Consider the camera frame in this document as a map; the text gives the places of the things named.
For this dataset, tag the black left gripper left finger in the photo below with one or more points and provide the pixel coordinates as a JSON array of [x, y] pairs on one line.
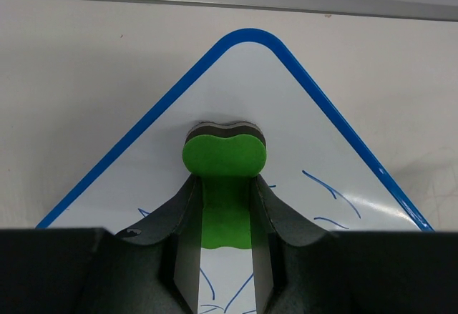
[[152, 266]]

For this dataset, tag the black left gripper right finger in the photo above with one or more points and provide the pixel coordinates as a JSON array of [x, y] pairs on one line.
[[299, 267]]

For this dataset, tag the green whiteboard eraser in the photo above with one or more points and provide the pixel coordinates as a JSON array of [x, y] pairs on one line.
[[226, 157]]

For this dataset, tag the blue framed whiteboard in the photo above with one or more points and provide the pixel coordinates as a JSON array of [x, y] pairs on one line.
[[316, 163]]

